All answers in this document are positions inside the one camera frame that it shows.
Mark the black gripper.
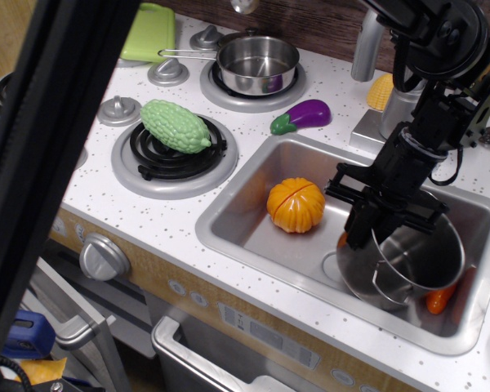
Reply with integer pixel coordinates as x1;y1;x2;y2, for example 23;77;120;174
325;126;449;250

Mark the steel pot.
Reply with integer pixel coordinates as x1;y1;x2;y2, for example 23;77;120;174
336;213;465;311

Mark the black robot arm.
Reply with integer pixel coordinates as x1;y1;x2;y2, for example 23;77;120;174
325;1;490;250

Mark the stainless steel sink basin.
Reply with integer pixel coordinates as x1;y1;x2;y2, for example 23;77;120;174
195;134;490;355

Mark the orange toy pumpkin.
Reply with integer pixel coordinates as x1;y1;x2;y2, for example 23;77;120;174
266;177;325;234

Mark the silver faucet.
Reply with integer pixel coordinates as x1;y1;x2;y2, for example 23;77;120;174
350;10;425;154

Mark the orange toy carrot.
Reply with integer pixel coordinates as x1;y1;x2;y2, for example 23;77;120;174
425;283;457;315

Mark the purple toy eggplant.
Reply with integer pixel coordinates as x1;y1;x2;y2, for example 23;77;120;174
269;99;332;136

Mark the yellow toy corn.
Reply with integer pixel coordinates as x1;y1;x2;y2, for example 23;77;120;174
366;73;394;111

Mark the steel saucepan on stove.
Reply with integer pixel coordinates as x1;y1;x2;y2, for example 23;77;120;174
158;36;300;96

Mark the green toy bitter gourd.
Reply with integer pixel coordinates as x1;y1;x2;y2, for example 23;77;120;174
140;100;212;154

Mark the front right black burner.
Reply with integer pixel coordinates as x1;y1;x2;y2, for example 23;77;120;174
111;116;238;200

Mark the silver stove knob back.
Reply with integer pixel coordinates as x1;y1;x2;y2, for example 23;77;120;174
189;24;224;51

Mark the silver stove knob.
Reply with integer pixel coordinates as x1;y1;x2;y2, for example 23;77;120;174
147;58;189;87
96;96;141;127
189;24;224;51

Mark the silver stove knob middle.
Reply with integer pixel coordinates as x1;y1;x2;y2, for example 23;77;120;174
147;58;189;87

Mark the silver oven dial knob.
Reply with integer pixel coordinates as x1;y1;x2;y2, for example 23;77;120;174
79;233;131;282

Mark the silver stove knob front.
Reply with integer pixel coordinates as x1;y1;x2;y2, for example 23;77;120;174
96;96;141;127

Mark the green plastic cutting board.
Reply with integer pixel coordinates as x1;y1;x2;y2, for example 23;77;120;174
119;2;176;64

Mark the blue object on floor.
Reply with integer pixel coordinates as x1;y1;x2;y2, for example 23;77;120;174
2;310;56;359

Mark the back right burner ring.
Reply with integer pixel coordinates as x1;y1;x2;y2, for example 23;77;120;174
199;60;308;114

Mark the silver dishwasher door handle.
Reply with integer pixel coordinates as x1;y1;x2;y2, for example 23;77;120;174
151;316;292;392

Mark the silver oven door handle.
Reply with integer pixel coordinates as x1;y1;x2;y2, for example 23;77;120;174
21;258;116;351

